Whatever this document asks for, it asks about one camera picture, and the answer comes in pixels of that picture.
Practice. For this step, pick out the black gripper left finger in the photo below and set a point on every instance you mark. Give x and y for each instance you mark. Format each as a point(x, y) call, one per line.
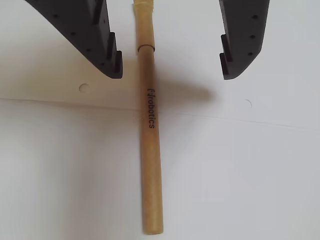
point(82, 25)

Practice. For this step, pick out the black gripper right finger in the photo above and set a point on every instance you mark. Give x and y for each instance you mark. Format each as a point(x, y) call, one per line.
point(242, 37)

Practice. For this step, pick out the tan paper pen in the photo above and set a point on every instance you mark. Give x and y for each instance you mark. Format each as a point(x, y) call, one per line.
point(150, 155)

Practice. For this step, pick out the white punched paper sheet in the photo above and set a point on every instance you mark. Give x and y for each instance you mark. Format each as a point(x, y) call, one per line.
point(287, 50)

